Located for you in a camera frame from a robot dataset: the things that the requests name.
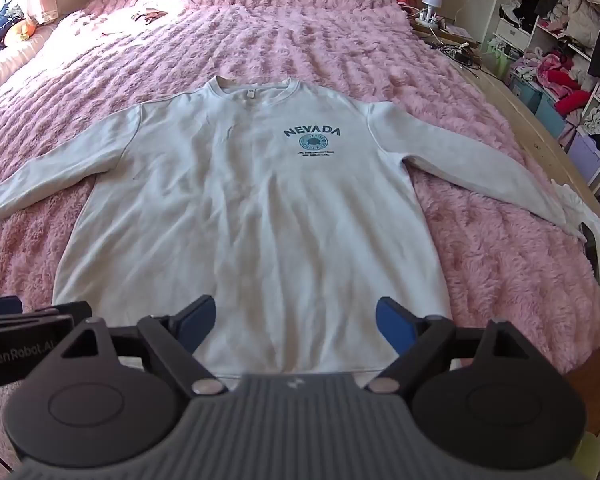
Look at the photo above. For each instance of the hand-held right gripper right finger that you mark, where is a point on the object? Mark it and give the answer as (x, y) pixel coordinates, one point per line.
(392, 322)

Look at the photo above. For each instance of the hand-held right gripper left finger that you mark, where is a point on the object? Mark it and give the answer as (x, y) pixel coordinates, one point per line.
(205, 317)

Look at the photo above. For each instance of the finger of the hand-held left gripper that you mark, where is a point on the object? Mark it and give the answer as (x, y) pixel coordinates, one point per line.
(0, 306)

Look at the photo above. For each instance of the white printed sweatshirt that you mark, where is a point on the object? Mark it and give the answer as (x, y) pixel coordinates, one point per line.
(260, 220)

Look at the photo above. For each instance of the white shelf unit with clothes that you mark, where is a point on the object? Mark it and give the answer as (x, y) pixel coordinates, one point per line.
(580, 35)

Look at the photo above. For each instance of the pale pink bed bumper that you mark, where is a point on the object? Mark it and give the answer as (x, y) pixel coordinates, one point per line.
(0, 80)

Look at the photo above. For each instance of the purple storage bin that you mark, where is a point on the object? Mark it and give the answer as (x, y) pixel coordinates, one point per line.
(585, 160)

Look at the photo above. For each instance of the blue storage bin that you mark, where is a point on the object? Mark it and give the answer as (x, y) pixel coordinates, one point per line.
(525, 92)
(550, 115)

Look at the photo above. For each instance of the dark blue floral pillow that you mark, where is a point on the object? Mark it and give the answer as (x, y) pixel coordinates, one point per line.
(0, 30)

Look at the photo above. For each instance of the orange plush toy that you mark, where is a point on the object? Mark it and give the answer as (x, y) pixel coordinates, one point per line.
(20, 30)

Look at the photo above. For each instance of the pink fluffy blanket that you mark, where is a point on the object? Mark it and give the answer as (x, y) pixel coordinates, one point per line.
(330, 45)

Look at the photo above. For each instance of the green storage bin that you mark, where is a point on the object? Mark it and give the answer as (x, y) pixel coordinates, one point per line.
(502, 60)

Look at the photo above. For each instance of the wooden nightstand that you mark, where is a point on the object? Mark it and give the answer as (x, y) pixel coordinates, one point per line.
(455, 34)

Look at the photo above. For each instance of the white power strip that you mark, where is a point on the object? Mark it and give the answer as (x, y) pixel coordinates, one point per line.
(430, 22)

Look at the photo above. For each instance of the small brown cloth item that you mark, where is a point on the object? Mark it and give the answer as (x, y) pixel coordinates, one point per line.
(147, 15)

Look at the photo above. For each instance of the white table lamp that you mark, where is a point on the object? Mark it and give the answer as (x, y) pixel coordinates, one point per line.
(432, 2)

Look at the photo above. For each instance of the beige bed frame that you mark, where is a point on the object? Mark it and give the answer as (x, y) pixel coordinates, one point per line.
(530, 130)

